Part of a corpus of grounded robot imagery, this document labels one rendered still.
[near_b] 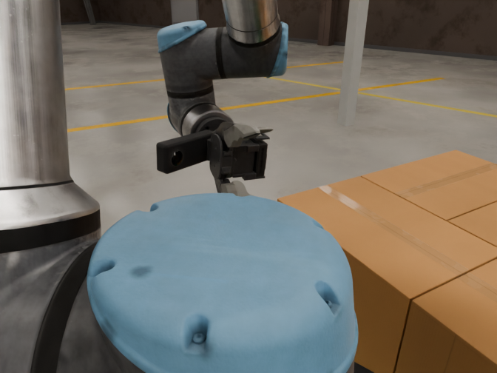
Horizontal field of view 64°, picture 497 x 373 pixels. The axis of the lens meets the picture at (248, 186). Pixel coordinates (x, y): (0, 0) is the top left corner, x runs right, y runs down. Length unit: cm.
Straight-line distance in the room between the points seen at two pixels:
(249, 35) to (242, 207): 44
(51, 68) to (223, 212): 15
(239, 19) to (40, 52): 41
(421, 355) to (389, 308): 13
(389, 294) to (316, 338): 93
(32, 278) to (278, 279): 15
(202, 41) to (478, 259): 95
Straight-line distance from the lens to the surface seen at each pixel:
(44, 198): 28
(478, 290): 118
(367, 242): 125
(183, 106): 77
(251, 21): 66
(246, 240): 23
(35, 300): 26
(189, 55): 74
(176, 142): 62
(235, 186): 61
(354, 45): 395
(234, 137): 56
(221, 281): 20
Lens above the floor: 122
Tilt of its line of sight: 26 degrees down
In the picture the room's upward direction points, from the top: straight up
